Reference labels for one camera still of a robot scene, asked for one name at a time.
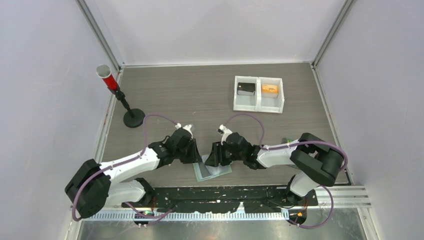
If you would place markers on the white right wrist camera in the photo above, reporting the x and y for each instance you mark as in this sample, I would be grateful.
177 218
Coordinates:
224 132

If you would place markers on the red microphone on stand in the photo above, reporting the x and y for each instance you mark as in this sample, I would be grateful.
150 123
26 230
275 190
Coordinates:
133 117

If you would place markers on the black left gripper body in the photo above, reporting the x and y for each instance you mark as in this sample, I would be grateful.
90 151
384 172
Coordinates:
184 154

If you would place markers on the white two-compartment bin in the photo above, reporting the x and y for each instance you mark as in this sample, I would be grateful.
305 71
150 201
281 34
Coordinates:
257 103

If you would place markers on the black box in bin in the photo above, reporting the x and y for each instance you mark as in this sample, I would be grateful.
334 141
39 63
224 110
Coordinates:
246 89

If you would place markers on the green card holder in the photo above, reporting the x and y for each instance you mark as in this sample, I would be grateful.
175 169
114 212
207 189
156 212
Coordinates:
204 172

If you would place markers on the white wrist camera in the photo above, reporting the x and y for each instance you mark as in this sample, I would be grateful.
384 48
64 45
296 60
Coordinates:
188 127
224 132

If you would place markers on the aluminium front rail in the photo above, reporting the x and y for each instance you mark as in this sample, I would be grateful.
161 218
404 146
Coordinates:
331 199

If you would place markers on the orange box in bin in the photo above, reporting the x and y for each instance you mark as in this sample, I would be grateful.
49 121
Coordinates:
269 90

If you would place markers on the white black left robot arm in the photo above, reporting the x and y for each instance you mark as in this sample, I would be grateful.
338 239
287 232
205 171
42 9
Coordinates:
98 185

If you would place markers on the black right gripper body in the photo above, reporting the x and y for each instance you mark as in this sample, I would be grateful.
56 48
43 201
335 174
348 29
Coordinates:
228 155

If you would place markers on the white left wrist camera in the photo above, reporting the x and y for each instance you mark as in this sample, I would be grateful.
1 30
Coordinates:
188 127

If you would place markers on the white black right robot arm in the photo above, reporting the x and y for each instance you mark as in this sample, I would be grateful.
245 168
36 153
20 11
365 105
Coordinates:
319 162

